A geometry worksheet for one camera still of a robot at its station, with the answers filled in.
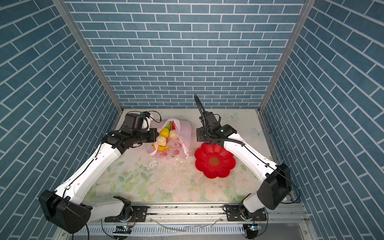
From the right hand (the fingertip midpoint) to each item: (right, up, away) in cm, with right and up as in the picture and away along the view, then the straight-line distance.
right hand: (198, 132), depth 80 cm
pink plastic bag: (-13, -11, +16) cm, 23 cm away
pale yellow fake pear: (-18, -3, +19) cm, 26 cm away
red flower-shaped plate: (+10, -19, +13) cm, 25 cm away
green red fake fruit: (-20, +3, +25) cm, 32 cm away
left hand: (-20, 0, -3) cm, 21 cm away
